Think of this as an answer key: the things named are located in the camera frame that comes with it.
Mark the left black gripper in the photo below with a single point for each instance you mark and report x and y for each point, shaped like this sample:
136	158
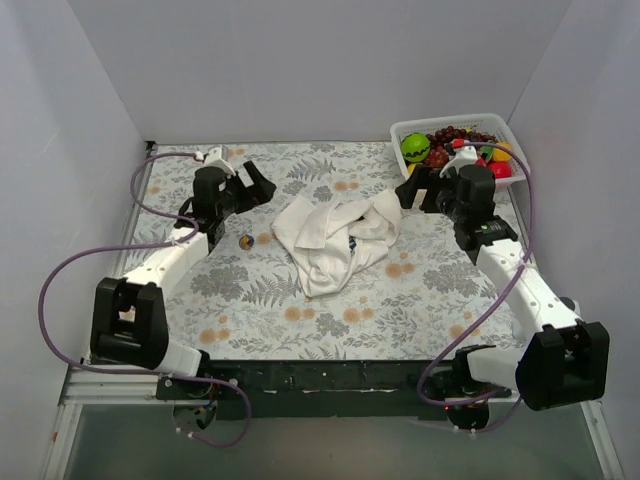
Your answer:
241	188

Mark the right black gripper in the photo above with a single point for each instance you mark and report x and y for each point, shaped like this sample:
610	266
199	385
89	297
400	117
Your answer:
432	185

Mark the white t-shirt with daisy print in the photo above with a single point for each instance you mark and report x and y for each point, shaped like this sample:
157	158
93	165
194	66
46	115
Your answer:
329	244

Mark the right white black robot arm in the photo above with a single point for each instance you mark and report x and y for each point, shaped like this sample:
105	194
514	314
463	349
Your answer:
566	358

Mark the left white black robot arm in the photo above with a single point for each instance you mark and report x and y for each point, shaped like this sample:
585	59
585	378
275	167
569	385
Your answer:
129	319

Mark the small round brooch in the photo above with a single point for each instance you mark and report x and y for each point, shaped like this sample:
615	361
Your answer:
246	242

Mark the dark red toy grapes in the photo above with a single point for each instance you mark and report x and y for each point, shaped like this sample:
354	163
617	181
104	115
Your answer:
438	155

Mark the green toy watermelon ball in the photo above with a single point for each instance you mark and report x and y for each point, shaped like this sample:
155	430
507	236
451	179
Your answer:
415	147

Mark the red toy apple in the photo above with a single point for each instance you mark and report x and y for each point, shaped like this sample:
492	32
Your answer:
501	170

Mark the yellow orange toy fruit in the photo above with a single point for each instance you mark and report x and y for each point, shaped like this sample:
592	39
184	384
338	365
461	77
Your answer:
501	153

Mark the white plastic fruit basket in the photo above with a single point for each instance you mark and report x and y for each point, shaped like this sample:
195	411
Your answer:
488	123

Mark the floral patterned table mat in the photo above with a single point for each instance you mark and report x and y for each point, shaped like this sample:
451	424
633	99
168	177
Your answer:
425	298

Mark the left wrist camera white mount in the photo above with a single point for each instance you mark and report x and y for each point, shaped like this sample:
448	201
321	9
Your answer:
216	157

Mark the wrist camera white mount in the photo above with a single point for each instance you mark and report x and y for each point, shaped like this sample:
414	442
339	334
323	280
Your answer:
461	153
216	157

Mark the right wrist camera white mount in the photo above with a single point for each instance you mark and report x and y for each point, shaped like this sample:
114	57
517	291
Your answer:
461	153

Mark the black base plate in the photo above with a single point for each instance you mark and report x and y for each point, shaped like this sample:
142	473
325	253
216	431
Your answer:
321	389

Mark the aluminium frame rail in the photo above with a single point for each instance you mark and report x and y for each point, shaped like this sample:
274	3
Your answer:
89	388

